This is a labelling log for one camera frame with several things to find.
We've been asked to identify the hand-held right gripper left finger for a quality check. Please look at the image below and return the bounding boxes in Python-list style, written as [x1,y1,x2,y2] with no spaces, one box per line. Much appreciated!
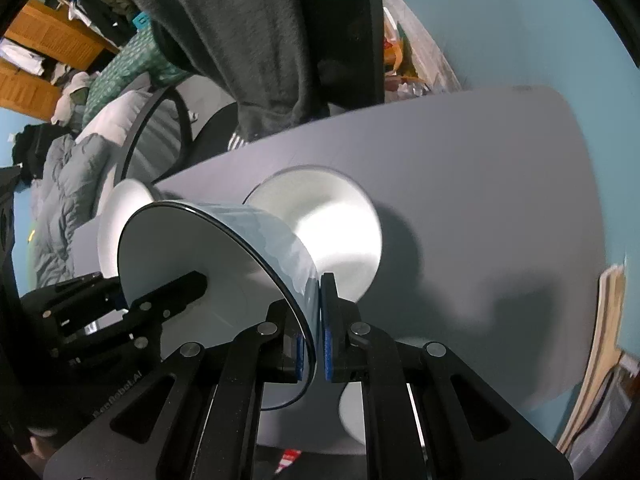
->
[42,300,307,480]

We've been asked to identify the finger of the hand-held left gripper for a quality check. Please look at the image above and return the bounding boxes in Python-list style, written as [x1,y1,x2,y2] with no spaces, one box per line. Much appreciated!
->
[124,270,209,353]
[21,272,124,319]

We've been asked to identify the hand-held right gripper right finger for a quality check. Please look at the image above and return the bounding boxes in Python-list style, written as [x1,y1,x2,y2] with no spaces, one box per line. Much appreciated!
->
[319,273,573,480]

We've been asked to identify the small white ribbed bowl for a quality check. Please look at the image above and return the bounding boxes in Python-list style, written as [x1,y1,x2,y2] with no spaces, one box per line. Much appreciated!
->
[117,200,321,408]
[338,380,371,447]

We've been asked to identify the white plate black rim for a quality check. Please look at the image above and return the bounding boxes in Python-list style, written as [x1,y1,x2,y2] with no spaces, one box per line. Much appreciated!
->
[96,179,162,281]

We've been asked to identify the large white ribbed bowl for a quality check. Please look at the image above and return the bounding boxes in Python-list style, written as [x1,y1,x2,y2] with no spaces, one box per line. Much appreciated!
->
[244,165,384,306]

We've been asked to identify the person's left hand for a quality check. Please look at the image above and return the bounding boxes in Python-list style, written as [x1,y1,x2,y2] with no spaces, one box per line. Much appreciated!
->
[22,431,57,464]

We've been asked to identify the grey duvet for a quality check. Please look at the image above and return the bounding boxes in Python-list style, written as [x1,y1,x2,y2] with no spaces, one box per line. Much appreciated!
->
[29,132,128,281]

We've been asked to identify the red packet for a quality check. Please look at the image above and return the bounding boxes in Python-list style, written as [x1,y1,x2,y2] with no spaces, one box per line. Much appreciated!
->
[272,450,303,473]

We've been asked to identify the black clothes pile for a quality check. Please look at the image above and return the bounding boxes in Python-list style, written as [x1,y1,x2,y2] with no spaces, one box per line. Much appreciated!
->
[11,121,71,181]

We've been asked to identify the light grey bed sheet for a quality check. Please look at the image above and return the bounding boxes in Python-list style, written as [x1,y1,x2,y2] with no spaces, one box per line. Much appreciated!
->
[75,72,236,196]

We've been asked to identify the beige hooded garment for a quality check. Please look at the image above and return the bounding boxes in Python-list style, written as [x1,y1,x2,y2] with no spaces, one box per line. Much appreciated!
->
[51,71,93,127]

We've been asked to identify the wooden louvered wardrobe door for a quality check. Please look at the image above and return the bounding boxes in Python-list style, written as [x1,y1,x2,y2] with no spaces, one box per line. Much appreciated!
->
[0,62,63,111]
[2,0,122,68]

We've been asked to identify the green checked tablecloth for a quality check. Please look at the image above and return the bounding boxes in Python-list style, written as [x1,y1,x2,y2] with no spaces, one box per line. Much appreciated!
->
[81,25,196,128]

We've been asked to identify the white hanging shirt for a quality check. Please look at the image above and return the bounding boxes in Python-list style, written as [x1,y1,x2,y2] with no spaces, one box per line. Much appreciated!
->
[0,40,48,78]

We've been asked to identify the grey fleece robe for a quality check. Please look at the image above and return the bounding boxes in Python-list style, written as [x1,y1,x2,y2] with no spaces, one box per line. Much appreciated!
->
[129,0,331,142]

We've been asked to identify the beige cardboard sheets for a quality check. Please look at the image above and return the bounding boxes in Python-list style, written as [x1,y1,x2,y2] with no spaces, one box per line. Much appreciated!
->
[554,262,628,456]

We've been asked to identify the translucent plastic bag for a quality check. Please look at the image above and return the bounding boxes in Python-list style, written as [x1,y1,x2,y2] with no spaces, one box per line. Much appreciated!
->
[570,355,640,471]

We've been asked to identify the dark hanging clothes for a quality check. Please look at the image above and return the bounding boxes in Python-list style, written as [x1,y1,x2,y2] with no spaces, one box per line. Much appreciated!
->
[75,0,146,43]

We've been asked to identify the black office chair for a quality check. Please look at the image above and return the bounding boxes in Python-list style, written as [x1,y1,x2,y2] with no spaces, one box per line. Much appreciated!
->
[114,0,387,196]

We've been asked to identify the colourful plastic bags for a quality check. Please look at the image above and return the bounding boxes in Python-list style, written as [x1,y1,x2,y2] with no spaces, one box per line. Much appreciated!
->
[382,7,453,106]

